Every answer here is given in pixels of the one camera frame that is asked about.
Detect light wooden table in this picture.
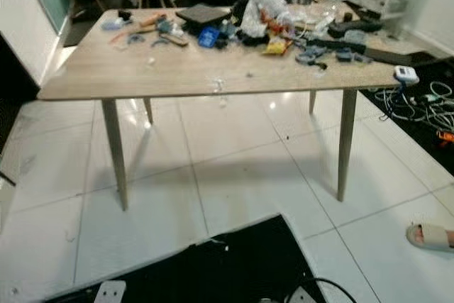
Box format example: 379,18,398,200
37,1,422,211

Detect white power plug block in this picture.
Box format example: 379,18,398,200
96,280,128,303

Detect orange handled tool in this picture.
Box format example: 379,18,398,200
111,13,167,45

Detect black carpet under cables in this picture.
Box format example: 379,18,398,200
358,55,454,176

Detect yellow snack packet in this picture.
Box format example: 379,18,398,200
262,36,291,56

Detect light blue small object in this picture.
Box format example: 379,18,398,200
102,18,125,32

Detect black curved tool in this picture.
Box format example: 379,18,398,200
326,18,384,38

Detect long black flat bar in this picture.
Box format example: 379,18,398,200
309,38,433,67

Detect small white blue device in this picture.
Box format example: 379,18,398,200
394,65,421,88

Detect wooden handled brush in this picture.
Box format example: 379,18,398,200
159,31,189,48

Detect crumpled white plastic bag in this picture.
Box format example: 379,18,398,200
240,0,289,38

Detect flat black box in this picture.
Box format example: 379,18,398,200
175,4,232,26

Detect small orange gadget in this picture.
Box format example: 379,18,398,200
436,128,454,145

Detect black floor mat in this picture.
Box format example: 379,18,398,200
43,214,328,303

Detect small blue box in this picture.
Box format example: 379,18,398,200
197,26,221,50

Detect black floor cable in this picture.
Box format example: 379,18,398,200
298,277,360,303

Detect person's foot in beige slipper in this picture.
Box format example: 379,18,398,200
406,222,454,253

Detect tangled white cables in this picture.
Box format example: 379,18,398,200
372,81,454,142

